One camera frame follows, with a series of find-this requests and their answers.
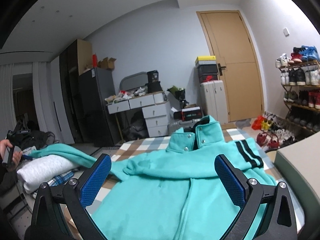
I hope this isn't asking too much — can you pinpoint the grey arched mirror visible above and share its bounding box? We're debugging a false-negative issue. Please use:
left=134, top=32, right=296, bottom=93
left=119, top=72, right=148, bottom=91

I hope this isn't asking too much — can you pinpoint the silver flat suitcase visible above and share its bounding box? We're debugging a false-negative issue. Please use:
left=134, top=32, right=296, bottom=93
left=168, top=119, right=200, bottom=135

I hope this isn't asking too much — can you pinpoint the wall light switch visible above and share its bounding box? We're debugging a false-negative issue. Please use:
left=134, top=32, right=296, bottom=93
left=283, top=28, right=290, bottom=37

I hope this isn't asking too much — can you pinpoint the stack of shoe boxes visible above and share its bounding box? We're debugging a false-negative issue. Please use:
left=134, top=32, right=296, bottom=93
left=195, top=56, right=218, bottom=83

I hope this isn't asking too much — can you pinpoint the checkered bed blanket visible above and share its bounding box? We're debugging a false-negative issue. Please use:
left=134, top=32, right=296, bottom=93
left=62, top=127, right=306, bottom=230

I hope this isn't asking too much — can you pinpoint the orange plastic bag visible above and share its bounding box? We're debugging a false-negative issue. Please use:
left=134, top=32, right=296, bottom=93
left=251, top=115, right=265, bottom=130

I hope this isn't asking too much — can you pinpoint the teal fleece jacket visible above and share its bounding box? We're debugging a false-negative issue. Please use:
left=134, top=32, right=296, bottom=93
left=30, top=114, right=278, bottom=240

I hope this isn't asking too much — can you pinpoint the blue plaid garment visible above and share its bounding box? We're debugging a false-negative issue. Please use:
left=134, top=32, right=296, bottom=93
left=47, top=168, right=79, bottom=186

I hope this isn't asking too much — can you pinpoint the wooden shoe rack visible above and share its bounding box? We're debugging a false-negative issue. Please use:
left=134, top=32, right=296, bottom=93
left=275, top=46, right=319, bottom=133

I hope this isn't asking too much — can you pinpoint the white drawer desk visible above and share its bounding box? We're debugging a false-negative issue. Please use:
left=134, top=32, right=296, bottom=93
left=106, top=90, right=172, bottom=138

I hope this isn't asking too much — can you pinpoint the white upright suitcase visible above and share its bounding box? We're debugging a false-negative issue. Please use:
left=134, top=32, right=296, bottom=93
left=200, top=80, right=228, bottom=124

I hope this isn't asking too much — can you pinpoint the black shoe box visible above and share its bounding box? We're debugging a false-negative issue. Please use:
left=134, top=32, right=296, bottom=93
left=173, top=107, right=202, bottom=121

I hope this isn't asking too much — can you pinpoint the folded white garment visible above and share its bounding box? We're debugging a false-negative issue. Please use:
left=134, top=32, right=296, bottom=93
left=17, top=154, right=79, bottom=194

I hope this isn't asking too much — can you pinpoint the wooden door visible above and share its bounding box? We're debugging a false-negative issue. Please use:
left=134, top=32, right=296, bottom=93
left=197, top=10, right=264, bottom=121

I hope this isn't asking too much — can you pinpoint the person left hand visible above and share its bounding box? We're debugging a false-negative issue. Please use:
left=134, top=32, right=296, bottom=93
left=1, top=139, right=22, bottom=171

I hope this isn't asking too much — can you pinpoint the dark flower bouquet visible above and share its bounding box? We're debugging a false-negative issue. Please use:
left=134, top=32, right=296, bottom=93
left=167, top=86, right=189, bottom=109

